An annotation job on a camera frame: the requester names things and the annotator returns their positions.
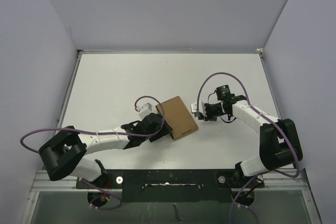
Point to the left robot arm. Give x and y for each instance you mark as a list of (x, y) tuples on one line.
[(64, 154)]

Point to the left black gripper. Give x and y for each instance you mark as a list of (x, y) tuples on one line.
[(165, 130)]

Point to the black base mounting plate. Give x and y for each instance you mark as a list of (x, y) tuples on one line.
[(179, 185)]

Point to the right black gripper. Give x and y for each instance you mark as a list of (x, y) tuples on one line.
[(208, 118)]

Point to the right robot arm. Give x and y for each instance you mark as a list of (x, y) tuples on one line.
[(279, 144)]

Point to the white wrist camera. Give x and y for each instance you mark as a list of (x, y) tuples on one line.
[(144, 110), (198, 110)]

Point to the brown cardboard box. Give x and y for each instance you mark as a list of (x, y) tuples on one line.
[(178, 117)]

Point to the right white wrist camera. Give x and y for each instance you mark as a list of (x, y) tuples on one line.
[(198, 110)]

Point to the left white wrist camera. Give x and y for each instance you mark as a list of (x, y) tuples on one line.
[(144, 110)]

